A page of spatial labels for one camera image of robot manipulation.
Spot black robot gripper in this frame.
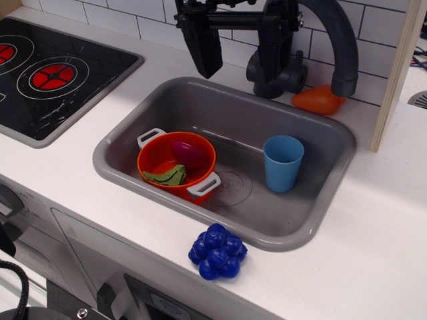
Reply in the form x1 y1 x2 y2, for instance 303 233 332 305
174 1 303 80

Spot blue plastic cup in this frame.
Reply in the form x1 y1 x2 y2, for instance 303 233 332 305
264 135 305 193

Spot orange toy pot grey handles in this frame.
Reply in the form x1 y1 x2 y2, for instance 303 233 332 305
137 128 221 204

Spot grey plastic sink basin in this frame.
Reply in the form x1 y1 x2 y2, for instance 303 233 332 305
93 77 356 252

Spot orange toy carrot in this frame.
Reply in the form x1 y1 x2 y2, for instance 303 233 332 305
291 85 346 115

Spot dark grey toy faucet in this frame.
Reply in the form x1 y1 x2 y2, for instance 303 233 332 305
246 1 358 99

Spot light wooden side panel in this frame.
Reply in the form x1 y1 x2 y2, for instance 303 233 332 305
369 0 426 153

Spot grey floor drain grate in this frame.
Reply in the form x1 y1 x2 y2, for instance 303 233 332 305
408 91 427 109

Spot black toy stove top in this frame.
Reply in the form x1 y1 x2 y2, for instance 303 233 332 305
1 17 144 149

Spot blue toy grape bunch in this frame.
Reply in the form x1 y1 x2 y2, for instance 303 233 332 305
188 223 248 281

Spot dark dishwasher control panel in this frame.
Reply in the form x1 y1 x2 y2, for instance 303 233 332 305
96 273 214 320

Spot grey oven knob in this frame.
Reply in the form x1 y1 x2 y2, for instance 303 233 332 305
0 184 25 219

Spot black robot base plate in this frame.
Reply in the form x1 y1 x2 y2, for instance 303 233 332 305
0 279 111 320

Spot black cable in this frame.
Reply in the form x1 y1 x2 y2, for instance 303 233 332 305
0 259 31 313

